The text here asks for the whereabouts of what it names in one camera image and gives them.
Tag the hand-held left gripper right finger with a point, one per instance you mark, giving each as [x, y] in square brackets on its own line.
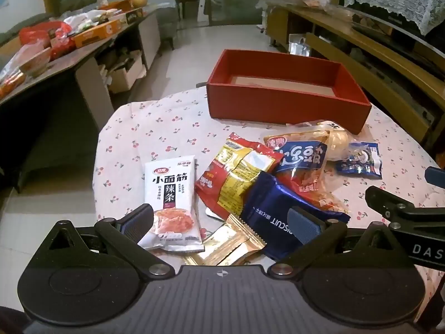
[303, 226]

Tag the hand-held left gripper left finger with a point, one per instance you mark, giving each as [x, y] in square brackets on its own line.
[139, 221]

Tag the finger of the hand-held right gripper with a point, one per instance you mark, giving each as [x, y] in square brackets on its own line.
[436, 175]
[386, 198]

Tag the small blue snack packet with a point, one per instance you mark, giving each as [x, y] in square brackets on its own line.
[361, 161]

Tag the dark blue biscuit packet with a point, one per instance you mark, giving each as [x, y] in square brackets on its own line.
[267, 198]

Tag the white spicy strip packet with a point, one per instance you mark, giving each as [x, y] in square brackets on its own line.
[170, 188]

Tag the gold foil snack packet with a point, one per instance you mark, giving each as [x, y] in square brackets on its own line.
[208, 252]
[243, 231]

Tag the orange snack bag blue label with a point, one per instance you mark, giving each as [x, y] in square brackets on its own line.
[302, 160]

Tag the clear bread bun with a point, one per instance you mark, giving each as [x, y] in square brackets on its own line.
[338, 141]

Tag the red and yellow snack packet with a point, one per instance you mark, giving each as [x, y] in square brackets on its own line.
[226, 177]

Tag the red cardboard box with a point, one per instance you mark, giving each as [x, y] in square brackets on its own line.
[278, 104]

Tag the bag of red snacks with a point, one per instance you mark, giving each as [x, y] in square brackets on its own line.
[21, 71]

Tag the cherry print tablecloth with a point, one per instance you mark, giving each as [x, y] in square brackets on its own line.
[156, 128]

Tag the wooden tv stand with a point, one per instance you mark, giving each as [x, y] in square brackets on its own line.
[382, 52]

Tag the white cardboard box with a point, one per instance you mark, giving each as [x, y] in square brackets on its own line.
[125, 76]

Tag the black television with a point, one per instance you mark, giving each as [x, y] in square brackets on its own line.
[382, 24]

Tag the dark coffee table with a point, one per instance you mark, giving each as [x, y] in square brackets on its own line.
[69, 64]

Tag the silver plastic bag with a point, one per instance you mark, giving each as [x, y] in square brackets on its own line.
[299, 45]

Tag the orange carton box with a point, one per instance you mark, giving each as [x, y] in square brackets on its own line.
[97, 33]

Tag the grey armchair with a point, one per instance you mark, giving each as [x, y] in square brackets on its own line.
[167, 22]

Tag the black snack box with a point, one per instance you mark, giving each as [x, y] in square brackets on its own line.
[135, 15]

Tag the clear plastic bags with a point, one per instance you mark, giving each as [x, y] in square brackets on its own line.
[314, 1]

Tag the red plastic bag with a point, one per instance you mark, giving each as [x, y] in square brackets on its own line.
[41, 34]

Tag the orange basket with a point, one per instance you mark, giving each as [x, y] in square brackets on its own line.
[118, 5]

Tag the yellow pomelo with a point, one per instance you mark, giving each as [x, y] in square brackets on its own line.
[138, 0]

